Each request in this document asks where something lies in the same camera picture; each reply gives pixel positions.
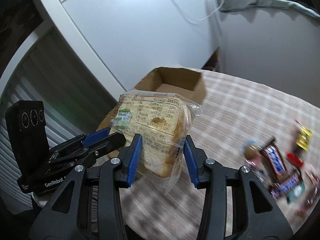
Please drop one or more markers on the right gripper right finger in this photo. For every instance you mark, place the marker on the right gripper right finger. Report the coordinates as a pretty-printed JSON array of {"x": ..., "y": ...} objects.
[{"x": 236, "y": 204}]

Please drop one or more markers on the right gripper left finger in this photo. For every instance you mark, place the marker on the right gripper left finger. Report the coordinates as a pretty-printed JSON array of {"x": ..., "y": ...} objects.
[{"x": 87, "y": 204}]

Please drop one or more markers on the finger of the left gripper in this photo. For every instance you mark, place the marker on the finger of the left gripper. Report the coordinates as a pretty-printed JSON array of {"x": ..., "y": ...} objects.
[
  {"x": 111, "y": 143},
  {"x": 80, "y": 142}
]

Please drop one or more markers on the Snickers bar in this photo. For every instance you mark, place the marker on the Snickers bar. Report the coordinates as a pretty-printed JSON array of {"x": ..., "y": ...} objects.
[
  {"x": 281, "y": 189},
  {"x": 274, "y": 158}
]

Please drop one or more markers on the packaged sliced bread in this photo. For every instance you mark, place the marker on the packaged sliced bread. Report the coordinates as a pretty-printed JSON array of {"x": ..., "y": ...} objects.
[{"x": 163, "y": 120}]

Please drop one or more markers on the teal candy wrapper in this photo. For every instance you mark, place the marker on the teal candy wrapper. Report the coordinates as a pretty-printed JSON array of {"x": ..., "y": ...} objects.
[{"x": 295, "y": 193}]

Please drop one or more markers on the red candy wrapper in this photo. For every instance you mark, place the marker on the red candy wrapper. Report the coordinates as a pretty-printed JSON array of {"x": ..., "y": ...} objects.
[{"x": 294, "y": 160}]

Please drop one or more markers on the yellow candy wrapper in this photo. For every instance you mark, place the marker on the yellow candy wrapper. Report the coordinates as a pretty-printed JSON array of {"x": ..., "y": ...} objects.
[{"x": 303, "y": 138}]

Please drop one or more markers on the checkered pink tablecloth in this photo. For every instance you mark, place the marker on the checkered pink tablecloth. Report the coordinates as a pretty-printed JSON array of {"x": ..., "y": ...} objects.
[{"x": 235, "y": 110}]

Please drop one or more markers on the brown cardboard box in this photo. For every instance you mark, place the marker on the brown cardboard box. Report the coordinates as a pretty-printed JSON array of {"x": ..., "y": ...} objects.
[{"x": 185, "y": 82}]

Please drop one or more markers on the white cabinet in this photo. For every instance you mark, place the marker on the white cabinet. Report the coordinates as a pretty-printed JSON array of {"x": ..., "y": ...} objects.
[{"x": 120, "y": 41}]

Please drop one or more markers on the grey windowsill cloth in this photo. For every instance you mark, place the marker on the grey windowsill cloth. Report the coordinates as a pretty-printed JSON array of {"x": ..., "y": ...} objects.
[{"x": 241, "y": 5}]

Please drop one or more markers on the black camera module left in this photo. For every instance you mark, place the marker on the black camera module left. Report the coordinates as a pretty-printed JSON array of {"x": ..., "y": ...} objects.
[{"x": 27, "y": 134}]

